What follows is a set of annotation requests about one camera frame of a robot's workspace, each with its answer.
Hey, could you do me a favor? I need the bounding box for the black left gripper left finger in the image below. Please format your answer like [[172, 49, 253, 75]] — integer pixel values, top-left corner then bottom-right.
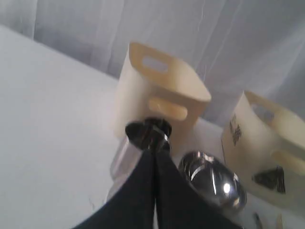
[[76, 150, 155, 229]]

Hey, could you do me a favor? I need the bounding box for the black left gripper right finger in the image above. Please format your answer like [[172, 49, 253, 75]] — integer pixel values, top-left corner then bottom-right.
[[155, 150, 241, 229]]

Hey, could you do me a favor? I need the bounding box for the steel mug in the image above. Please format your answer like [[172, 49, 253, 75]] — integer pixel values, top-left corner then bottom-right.
[[105, 137, 142, 202]]

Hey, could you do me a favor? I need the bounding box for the steel bowl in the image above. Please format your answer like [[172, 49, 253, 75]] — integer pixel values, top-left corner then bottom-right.
[[178, 150, 247, 215]]

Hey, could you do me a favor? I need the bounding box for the small steel cup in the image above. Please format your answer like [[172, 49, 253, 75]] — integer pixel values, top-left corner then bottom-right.
[[125, 117, 172, 151]]

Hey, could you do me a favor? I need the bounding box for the cream bin triangle mark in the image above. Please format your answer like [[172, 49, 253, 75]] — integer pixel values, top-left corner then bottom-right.
[[222, 91, 305, 202]]

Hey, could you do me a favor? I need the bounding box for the cream bin circle mark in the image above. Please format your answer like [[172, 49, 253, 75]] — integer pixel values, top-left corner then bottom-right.
[[113, 42, 212, 142]]

